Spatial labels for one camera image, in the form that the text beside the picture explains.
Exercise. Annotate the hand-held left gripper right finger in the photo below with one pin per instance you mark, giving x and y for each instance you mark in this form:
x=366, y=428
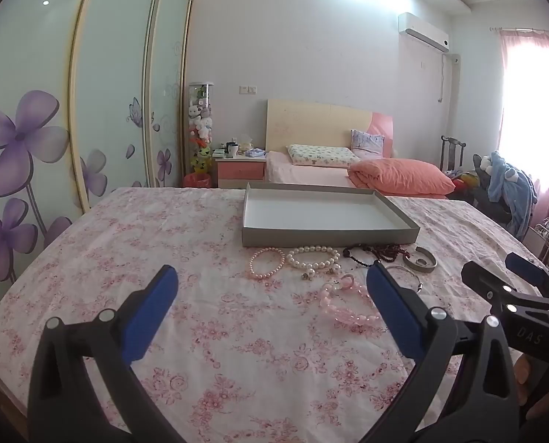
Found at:
x=394, y=314

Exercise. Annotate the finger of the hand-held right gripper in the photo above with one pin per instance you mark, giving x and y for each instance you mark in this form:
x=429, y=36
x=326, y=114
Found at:
x=526, y=267
x=484, y=279

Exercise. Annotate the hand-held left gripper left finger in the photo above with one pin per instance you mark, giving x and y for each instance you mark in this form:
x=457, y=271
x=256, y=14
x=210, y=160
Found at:
x=152, y=314

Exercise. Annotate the thin silver bangle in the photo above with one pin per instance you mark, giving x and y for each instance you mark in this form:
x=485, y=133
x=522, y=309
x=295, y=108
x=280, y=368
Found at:
x=406, y=267

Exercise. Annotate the engraved silver cuff bangle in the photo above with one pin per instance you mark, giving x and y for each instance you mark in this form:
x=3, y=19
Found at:
x=424, y=267

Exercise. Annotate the grey cardboard tray box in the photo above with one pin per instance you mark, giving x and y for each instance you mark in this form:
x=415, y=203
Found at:
x=311, y=214

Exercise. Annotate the person's right hand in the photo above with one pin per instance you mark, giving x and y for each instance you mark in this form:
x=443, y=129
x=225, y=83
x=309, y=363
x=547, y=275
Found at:
x=526, y=378

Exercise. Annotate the pink floral tablecloth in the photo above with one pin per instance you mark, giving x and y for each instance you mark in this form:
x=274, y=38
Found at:
x=210, y=323

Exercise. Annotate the blue plush garment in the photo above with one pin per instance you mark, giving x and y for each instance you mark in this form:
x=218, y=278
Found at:
x=514, y=189

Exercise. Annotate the black office chair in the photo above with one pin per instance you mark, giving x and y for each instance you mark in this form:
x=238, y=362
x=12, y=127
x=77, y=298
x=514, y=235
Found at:
x=482, y=180

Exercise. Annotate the pile of colourful clothes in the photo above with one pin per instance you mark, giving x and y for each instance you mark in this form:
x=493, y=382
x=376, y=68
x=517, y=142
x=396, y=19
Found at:
x=463, y=181

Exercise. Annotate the dark wooden chair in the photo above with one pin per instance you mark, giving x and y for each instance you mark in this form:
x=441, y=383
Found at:
x=452, y=152

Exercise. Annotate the orange pink pillow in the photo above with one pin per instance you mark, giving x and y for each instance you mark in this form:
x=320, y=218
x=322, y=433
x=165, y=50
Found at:
x=399, y=175

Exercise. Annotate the red round container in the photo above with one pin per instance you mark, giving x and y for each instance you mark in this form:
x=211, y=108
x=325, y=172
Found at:
x=197, y=181

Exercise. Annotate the bed with pink sheet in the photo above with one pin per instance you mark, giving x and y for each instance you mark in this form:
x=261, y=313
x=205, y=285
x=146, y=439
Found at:
x=311, y=176

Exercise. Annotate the pink and white nightstand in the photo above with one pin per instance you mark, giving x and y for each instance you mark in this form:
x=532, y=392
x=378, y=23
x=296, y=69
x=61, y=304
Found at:
x=240, y=170

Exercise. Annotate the lilac printed pillow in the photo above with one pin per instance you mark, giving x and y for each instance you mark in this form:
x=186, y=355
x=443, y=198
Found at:
x=369, y=143

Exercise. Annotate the cream printed pillow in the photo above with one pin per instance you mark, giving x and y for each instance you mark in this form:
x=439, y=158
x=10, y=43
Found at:
x=320, y=156

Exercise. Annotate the green small box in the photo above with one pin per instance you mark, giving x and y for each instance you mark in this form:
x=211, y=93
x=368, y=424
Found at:
x=219, y=152

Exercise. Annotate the white mug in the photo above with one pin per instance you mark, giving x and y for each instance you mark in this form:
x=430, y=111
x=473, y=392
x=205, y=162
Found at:
x=233, y=150

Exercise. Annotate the clear tube of plush toys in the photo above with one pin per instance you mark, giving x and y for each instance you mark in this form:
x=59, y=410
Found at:
x=200, y=129

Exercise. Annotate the blue and white cloth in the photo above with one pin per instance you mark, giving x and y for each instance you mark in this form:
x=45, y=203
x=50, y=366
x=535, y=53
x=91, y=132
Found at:
x=256, y=152

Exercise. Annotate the tissue box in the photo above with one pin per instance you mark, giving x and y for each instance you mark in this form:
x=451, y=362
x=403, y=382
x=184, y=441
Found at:
x=247, y=144

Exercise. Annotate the cream and pink headboard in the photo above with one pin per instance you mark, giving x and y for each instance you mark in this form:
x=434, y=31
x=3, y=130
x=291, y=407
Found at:
x=311, y=124

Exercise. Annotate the wardrobe door with swirls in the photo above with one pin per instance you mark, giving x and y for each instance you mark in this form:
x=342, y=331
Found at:
x=168, y=78

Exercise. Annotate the wardrobe door with butterfly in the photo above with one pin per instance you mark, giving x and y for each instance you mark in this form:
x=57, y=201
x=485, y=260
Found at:
x=113, y=78

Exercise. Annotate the wardrobe door large purple flowers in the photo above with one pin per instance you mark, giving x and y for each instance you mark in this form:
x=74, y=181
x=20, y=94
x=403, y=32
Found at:
x=30, y=101

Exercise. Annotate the white air conditioner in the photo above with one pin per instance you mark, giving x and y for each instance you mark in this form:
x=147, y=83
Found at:
x=422, y=31

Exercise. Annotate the white wall switch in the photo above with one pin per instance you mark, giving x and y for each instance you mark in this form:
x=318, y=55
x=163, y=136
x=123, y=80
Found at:
x=248, y=89

